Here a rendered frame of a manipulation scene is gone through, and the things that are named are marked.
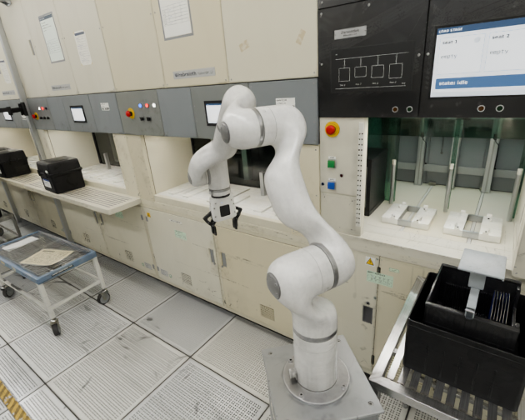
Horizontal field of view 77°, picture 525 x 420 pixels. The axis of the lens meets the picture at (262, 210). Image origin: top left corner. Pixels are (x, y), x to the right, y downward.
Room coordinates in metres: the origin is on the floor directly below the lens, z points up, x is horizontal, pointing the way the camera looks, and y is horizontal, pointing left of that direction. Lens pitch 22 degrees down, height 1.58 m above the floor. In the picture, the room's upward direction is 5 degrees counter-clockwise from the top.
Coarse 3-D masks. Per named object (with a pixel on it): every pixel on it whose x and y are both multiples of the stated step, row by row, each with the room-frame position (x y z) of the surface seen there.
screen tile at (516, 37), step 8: (496, 32) 1.09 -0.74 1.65; (504, 32) 1.08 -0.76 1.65; (512, 32) 1.06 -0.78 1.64; (520, 32) 1.05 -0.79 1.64; (496, 40) 1.09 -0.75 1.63; (504, 40) 1.07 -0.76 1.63; (512, 40) 1.06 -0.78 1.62; (520, 40) 1.05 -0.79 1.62; (488, 48) 1.10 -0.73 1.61; (496, 56) 1.08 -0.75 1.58; (504, 56) 1.07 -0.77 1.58; (512, 56) 1.06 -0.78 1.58; (520, 56) 1.05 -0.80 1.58; (488, 64) 1.09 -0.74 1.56; (496, 64) 1.08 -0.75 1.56; (504, 64) 1.07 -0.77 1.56; (512, 64) 1.06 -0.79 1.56; (520, 64) 1.04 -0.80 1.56
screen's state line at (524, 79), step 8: (440, 80) 1.17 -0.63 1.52; (448, 80) 1.16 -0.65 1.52; (456, 80) 1.14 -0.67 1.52; (464, 80) 1.13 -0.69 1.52; (472, 80) 1.11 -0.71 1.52; (480, 80) 1.10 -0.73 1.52; (488, 80) 1.09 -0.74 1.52; (496, 80) 1.08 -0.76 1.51; (504, 80) 1.06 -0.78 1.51; (512, 80) 1.05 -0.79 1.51; (520, 80) 1.04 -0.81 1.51; (440, 88) 1.17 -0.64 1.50
